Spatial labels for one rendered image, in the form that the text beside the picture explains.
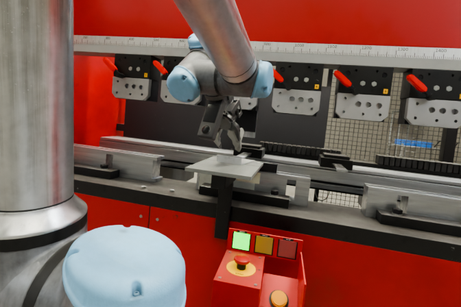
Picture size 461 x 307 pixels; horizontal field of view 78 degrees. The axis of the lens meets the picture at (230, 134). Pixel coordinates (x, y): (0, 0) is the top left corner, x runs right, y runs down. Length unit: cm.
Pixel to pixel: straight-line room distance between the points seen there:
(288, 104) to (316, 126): 56
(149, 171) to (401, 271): 85
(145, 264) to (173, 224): 67
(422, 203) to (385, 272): 24
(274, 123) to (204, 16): 114
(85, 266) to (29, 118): 15
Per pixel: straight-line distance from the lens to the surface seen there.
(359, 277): 96
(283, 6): 102
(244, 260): 74
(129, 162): 115
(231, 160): 89
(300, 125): 149
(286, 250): 83
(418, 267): 97
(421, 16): 106
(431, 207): 107
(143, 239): 35
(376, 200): 102
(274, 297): 79
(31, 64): 34
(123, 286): 29
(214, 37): 43
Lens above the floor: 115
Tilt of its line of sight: 4 degrees down
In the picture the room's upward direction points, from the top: 6 degrees clockwise
